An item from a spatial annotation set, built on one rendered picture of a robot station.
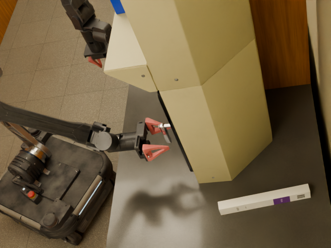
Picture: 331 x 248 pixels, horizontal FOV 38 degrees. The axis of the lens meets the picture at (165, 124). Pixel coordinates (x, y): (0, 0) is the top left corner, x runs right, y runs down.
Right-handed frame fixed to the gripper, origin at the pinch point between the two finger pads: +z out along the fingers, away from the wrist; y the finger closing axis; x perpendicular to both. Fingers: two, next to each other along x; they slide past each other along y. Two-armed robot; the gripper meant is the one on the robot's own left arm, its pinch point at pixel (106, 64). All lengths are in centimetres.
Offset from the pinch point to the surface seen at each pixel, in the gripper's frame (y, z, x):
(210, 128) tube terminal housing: 43, -14, -46
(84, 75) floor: -75, 111, 108
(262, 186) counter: 54, 15, -49
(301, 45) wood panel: 71, -4, -9
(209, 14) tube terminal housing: 50, -49, -40
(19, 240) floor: -93, 110, -19
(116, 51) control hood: 24, -42, -39
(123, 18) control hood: 25, -41, -27
